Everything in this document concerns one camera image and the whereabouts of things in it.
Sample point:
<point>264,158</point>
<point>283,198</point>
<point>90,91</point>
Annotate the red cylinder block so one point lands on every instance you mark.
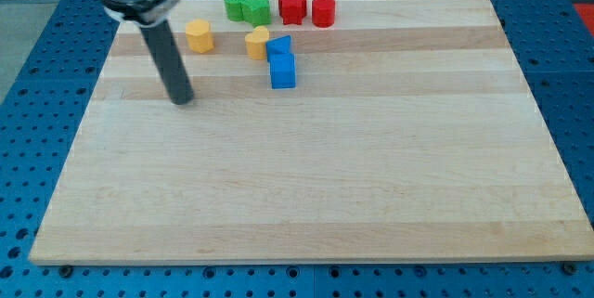
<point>323,13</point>

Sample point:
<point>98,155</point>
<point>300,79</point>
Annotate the red star block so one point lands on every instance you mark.
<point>292,11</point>

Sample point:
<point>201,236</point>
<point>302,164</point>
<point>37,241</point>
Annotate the blue triangle block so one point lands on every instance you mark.
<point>278,46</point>

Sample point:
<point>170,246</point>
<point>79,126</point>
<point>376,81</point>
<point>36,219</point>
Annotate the light wooden board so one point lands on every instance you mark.
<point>411,136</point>

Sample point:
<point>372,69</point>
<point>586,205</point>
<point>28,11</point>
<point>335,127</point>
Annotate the yellow heart block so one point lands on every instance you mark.
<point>255,43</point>

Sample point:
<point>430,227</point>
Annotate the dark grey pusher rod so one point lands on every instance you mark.
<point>167,59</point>

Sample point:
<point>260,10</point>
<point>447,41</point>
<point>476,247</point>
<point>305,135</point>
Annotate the green cylinder block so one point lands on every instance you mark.
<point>234,10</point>

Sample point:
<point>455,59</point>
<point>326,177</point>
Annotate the yellow hexagon block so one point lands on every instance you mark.
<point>199,36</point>

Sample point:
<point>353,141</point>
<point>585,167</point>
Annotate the blue cube block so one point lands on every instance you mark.
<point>282,68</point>

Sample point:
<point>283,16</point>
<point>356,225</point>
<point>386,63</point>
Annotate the green star block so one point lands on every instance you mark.
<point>256,12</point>

